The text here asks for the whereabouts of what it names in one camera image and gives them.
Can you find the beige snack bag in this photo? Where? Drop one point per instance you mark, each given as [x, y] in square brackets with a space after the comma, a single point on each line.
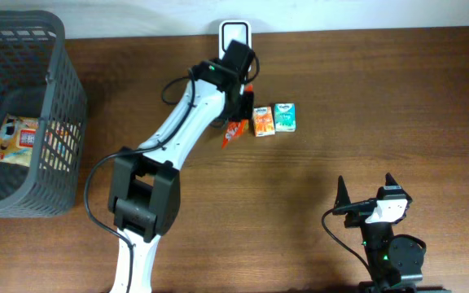
[17, 135]

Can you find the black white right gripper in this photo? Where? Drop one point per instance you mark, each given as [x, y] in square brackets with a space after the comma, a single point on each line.
[343, 198]

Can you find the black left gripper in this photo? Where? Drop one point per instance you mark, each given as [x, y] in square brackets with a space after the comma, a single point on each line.
[239, 106]

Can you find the red snack bag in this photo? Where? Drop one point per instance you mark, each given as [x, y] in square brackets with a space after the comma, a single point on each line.
[238, 126]

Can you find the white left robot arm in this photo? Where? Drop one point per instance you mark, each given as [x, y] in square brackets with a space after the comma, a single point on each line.
[145, 193]

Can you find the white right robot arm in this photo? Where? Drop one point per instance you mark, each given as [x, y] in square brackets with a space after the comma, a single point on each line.
[394, 262]

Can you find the grey plastic mesh basket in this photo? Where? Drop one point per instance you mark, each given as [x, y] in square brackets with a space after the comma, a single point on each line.
[38, 80]

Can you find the orange tissue pack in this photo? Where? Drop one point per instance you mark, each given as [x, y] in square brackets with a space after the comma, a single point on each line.
[263, 122]

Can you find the teal tissue pack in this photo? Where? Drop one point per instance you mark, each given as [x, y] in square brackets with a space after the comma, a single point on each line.
[285, 117]

